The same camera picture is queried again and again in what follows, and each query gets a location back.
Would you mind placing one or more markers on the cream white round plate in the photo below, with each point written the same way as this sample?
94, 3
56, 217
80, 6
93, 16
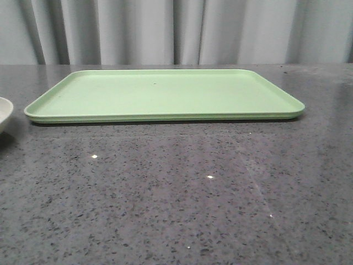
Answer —
6, 110

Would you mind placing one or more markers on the light green plastic tray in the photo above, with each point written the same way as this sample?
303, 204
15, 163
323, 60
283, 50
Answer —
99, 96

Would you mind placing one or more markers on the grey pleated curtain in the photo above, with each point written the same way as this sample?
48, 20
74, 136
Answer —
175, 32

